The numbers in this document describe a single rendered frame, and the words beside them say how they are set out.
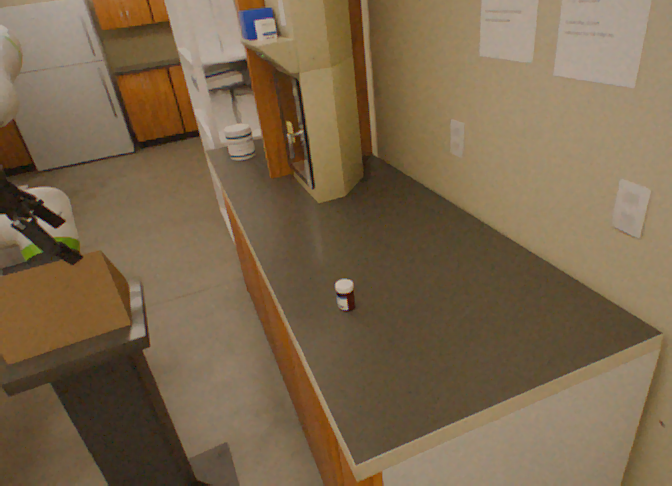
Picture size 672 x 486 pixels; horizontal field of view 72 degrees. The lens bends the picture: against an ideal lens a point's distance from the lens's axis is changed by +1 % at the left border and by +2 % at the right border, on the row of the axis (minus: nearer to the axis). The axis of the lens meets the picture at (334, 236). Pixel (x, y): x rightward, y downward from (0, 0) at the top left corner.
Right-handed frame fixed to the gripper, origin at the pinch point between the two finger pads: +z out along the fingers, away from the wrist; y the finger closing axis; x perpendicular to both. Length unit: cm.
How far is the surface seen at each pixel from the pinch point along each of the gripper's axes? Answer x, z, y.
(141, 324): -2.8, 24.1, 14.2
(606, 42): 113, -1, 52
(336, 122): 81, 42, -16
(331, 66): 89, 27, -23
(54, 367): -21.6, 15.4, 15.0
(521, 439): 49, 33, 91
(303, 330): 29, 27, 44
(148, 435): -27, 54, 25
